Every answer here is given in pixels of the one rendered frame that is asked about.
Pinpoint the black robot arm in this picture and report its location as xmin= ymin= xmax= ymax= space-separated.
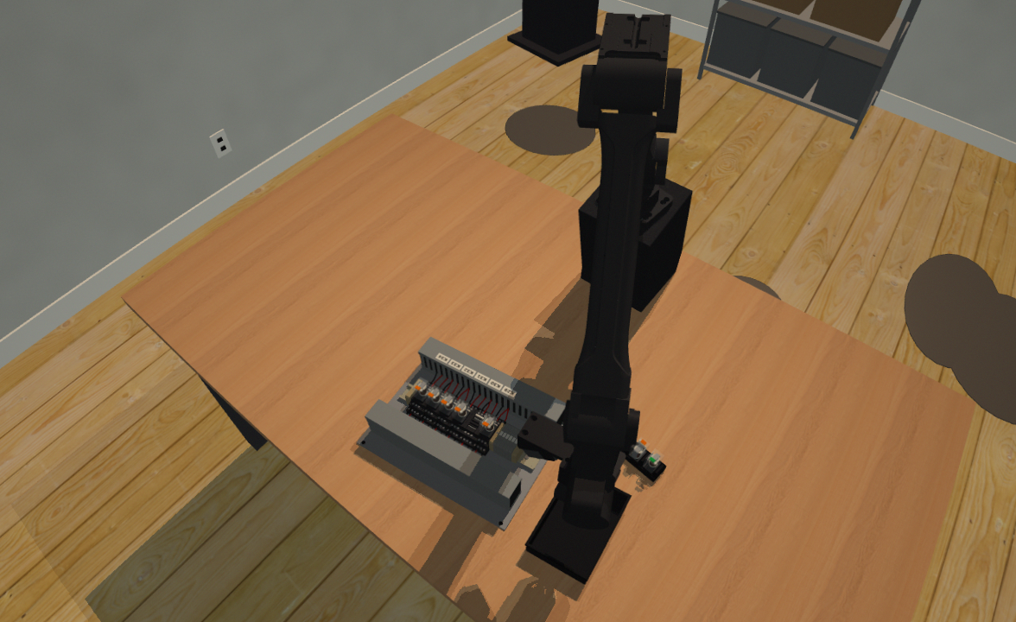
xmin=518 ymin=12 xmax=683 ymax=530

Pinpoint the black rectangular rack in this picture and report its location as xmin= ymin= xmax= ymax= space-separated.
xmin=624 ymin=451 xmax=666 ymax=482

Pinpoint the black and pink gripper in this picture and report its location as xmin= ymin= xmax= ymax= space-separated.
xmin=554 ymin=452 xmax=626 ymax=502

